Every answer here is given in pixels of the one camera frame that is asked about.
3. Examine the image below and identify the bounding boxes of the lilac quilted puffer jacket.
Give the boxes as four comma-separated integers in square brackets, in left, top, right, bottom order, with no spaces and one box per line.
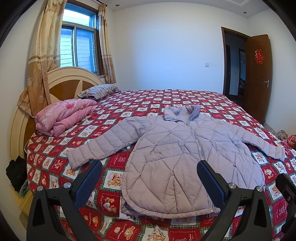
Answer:
[67,105,285,219]

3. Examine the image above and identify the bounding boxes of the clothes pile on floor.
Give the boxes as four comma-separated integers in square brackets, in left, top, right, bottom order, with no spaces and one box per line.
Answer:
[275,130,296,149]

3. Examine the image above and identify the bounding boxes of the red patchwork bed quilt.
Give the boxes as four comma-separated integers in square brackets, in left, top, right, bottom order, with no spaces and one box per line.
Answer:
[27,90,295,240]

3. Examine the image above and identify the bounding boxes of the black bag beside bed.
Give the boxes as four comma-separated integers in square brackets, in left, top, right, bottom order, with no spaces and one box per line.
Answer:
[6,156,27,193]

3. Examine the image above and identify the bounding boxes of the pink folded blanket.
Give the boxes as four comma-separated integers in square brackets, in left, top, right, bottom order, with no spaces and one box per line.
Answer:
[35,99,97,137]

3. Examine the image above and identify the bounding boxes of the brown wooden door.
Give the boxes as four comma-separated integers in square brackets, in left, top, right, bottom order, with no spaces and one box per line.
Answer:
[243,34,272,124]

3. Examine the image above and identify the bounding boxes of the red double happiness decoration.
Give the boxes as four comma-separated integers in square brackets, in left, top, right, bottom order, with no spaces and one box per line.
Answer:
[255,49,265,64]

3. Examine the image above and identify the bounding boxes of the striped pillow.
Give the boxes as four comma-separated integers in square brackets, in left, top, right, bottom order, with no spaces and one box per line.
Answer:
[77,84,120,100]

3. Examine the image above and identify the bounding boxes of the cream wooden headboard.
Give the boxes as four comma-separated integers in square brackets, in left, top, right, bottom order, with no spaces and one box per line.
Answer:
[9,66,105,160]

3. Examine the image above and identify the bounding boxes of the beige curtain right panel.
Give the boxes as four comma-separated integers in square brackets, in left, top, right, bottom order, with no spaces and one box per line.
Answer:
[98,3,116,84]

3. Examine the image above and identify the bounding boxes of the beige curtain panel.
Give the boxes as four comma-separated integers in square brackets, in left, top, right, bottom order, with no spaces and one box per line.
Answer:
[17,1,67,118]
[98,3,116,84]

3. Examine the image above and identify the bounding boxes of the beige curtain left panel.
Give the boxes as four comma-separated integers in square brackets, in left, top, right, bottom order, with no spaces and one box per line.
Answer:
[17,1,67,118]

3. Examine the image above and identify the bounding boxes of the blue framed window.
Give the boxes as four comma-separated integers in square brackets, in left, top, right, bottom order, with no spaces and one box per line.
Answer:
[60,2,99,74]

